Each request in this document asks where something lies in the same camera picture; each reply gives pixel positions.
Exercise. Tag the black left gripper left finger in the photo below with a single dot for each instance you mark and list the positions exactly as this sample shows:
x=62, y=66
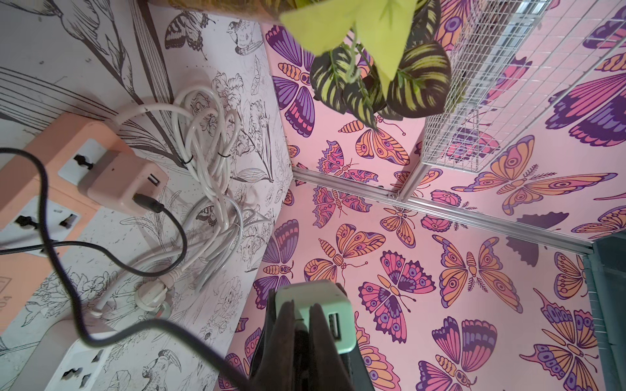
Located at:
x=280, y=362

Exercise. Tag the pink USB charger adapter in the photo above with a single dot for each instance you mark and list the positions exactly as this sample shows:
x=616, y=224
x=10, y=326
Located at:
x=118, y=176

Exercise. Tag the potted green artificial plant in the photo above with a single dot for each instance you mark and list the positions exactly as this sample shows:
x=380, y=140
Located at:
x=368, y=55

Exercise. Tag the white wire wall basket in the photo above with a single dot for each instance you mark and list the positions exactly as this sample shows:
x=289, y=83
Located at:
x=520, y=66

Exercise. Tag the white power strip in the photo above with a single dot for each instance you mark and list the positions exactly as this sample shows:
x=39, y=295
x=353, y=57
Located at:
x=62, y=361

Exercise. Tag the white power plug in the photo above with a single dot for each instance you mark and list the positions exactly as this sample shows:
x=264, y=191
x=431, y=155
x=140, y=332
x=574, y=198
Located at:
x=155, y=298

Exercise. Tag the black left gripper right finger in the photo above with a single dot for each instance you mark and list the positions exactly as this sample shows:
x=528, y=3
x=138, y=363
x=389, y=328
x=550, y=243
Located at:
x=330, y=370

